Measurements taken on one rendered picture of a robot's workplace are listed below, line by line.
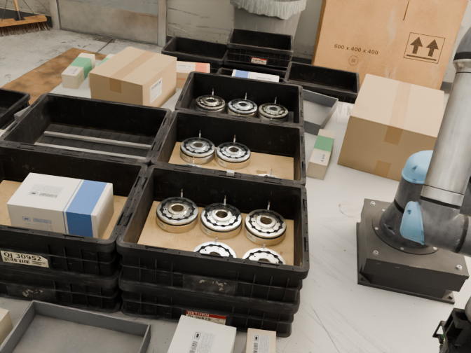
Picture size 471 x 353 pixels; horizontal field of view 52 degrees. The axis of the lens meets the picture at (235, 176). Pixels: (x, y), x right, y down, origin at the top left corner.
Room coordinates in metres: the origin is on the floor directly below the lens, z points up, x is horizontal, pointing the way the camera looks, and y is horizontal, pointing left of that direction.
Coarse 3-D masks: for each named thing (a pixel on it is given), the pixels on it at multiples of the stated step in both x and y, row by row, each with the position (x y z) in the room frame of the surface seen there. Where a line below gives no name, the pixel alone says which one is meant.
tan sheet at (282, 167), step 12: (180, 144) 1.26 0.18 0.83; (180, 156) 1.19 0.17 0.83; (252, 156) 1.24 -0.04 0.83; (264, 156) 1.25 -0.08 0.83; (276, 156) 1.25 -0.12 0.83; (216, 168) 1.15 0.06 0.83; (252, 168) 1.17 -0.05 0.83; (264, 168) 1.18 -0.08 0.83; (276, 168) 1.19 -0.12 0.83; (288, 168) 1.20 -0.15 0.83
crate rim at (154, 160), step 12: (168, 120) 1.22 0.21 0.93; (240, 120) 1.27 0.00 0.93; (252, 120) 1.28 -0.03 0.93; (168, 132) 1.15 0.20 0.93; (300, 132) 1.24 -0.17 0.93; (300, 144) 1.17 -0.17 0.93; (156, 156) 1.03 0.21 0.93; (300, 156) 1.11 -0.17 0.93; (192, 168) 0.99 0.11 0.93; (204, 168) 1.00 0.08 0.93; (300, 168) 1.06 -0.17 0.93; (276, 180) 0.99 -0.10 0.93; (288, 180) 0.99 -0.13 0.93; (300, 180) 1.01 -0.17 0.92
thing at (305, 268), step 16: (144, 176) 0.93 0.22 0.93; (208, 176) 0.97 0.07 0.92; (224, 176) 0.97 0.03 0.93; (240, 176) 0.98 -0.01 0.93; (304, 192) 0.95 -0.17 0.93; (304, 208) 0.89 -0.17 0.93; (128, 224) 0.76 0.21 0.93; (304, 224) 0.83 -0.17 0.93; (304, 240) 0.79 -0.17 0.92; (144, 256) 0.69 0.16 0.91; (160, 256) 0.69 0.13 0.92; (176, 256) 0.69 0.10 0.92; (192, 256) 0.69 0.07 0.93; (208, 256) 0.69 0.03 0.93; (224, 256) 0.70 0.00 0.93; (304, 256) 0.73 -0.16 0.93; (256, 272) 0.69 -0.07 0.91; (272, 272) 0.68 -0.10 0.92; (288, 272) 0.68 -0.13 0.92; (304, 272) 0.68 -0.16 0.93
